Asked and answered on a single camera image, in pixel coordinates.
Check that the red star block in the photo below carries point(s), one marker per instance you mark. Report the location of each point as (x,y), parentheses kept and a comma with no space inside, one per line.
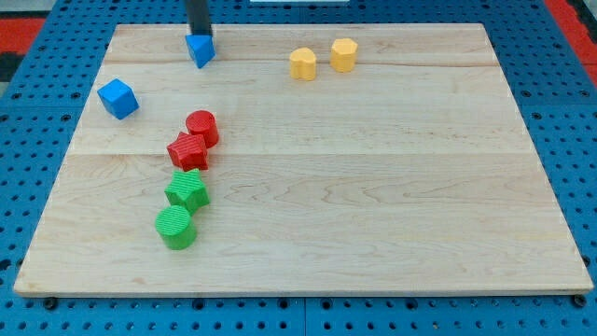
(188,151)

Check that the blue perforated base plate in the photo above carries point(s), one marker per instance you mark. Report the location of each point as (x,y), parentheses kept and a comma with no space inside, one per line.
(45,98)

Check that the yellow heart block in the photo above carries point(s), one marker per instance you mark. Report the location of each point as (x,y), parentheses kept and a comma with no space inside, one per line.
(302,64)

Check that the blue cube block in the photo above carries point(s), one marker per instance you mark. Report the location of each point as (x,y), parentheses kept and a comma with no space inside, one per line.
(118,99)

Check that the green cylinder block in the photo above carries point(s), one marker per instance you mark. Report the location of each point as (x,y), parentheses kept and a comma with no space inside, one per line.
(175,227)

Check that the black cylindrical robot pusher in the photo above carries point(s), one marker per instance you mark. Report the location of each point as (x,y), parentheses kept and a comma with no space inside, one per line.
(198,17)

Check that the blue triangle block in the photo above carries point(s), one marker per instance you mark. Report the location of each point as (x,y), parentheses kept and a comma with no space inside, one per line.
(201,49)

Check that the red cylinder block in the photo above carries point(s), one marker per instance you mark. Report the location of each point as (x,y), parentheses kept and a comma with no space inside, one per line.
(203,122)

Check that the light wooden board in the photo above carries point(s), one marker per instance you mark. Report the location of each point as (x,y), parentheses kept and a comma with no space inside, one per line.
(412,175)

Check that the green star block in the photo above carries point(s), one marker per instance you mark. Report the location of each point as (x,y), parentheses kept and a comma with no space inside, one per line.
(188,190)

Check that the yellow hexagon block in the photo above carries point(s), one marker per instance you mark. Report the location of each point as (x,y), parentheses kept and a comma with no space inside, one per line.
(343,55)

